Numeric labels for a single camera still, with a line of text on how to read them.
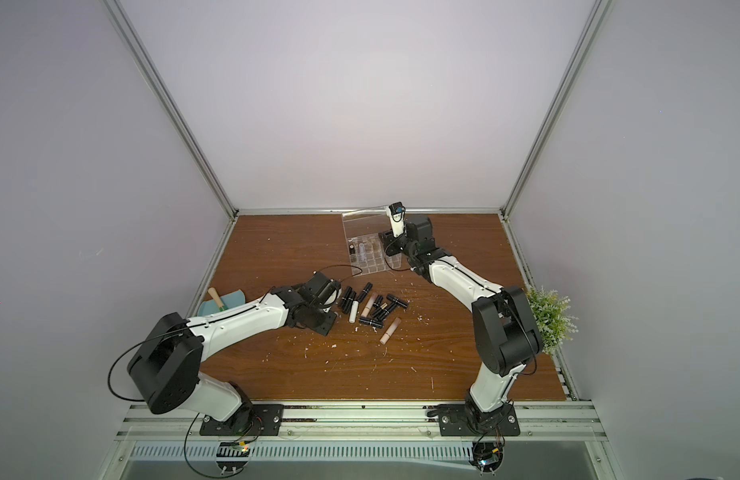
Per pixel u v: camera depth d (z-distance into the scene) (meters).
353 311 0.91
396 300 0.93
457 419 0.73
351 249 1.00
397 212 0.77
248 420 0.68
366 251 1.03
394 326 0.88
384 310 0.92
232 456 0.72
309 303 0.67
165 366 0.43
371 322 0.88
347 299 0.94
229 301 0.95
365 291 0.95
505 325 0.50
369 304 0.92
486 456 0.70
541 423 0.73
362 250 1.01
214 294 0.97
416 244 0.69
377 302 0.92
